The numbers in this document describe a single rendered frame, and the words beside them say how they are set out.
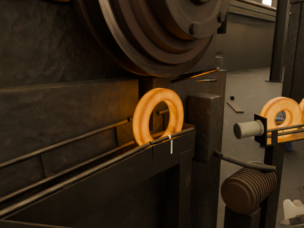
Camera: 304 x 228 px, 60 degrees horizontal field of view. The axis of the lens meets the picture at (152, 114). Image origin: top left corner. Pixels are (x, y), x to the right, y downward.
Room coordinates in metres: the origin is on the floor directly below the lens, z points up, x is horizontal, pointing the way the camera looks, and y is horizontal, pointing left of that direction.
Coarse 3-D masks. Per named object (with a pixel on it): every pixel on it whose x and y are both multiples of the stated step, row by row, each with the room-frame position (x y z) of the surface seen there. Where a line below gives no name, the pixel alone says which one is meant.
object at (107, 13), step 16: (96, 0) 0.55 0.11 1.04; (112, 0) 0.57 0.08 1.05; (96, 16) 0.59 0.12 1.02; (112, 16) 0.57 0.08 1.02; (112, 32) 0.57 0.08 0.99; (112, 48) 0.63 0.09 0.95; (128, 48) 0.60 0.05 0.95; (128, 64) 0.67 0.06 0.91; (144, 64) 0.64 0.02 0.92; (160, 64) 0.68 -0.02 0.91; (176, 64) 0.73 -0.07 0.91; (192, 64) 0.78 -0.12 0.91
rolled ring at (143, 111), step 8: (160, 88) 0.74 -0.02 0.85; (144, 96) 0.70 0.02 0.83; (152, 96) 0.69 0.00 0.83; (160, 96) 0.71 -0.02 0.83; (168, 96) 0.74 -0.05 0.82; (176, 96) 0.77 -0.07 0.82; (144, 104) 0.68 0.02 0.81; (152, 104) 0.69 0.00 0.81; (168, 104) 0.78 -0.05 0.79; (176, 104) 0.77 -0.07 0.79; (136, 112) 0.68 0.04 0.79; (144, 112) 0.67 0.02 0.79; (176, 112) 0.77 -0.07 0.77; (136, 120) 0.67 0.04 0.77; (144, 120) 0.67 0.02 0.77; (176, 120) 0.77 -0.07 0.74; (136, 128) 0.67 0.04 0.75; (144, 128) 0.67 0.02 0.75; (168, 128) 0.78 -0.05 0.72; (176, 128) 0.77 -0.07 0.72; (136, 136) 0.68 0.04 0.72; (144, 136) 0.67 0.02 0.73
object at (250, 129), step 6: (258, 120) 0.93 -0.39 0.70; (234, 126) 0.93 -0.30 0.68; (240, 126) 0.90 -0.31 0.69; (246, 126) 0.90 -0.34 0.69; (252, 126) 0.91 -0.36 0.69; (258, 126) 0.91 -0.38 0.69; (234, 132) 0.94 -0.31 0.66; (240, 132) 0.89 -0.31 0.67; (246, 132) 0.89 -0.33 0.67; (252, 132) 0.90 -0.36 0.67; (258, 132) 0.90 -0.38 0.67; (240, 138) 0.90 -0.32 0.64
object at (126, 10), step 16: (128, 0) 0.58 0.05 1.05; (144, 0) 0.59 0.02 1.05; (128, 16) 0.58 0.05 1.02; (144, 16) 0.59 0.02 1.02; (128, 32) 0.60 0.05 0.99; (144, 32) 0.61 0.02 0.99; (160, 32) 0.62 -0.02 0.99; (144, 48) 0.62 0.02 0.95; (160, 48) 0.65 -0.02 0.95; (176, 48) 0.67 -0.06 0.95; (192, 48) 0.72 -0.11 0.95
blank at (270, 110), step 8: (272, 104) 0.92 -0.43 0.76; (280, 104) 0.93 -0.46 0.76; (288, 104) 0.93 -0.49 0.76; (296, 104) 0.94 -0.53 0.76; (264, 112) 0.93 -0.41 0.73; (272, 112) 0.92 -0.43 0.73; (288, 112) 0.94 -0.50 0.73; (296, 112) 0.94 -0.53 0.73; (272, 120) 0.92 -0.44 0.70; (288, 120) 0.95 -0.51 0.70; (296, 120) 0.94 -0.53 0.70; (296, 128) 0.94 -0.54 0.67; (280, 136) 0.93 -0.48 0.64; (288, 136) 0.94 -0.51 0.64
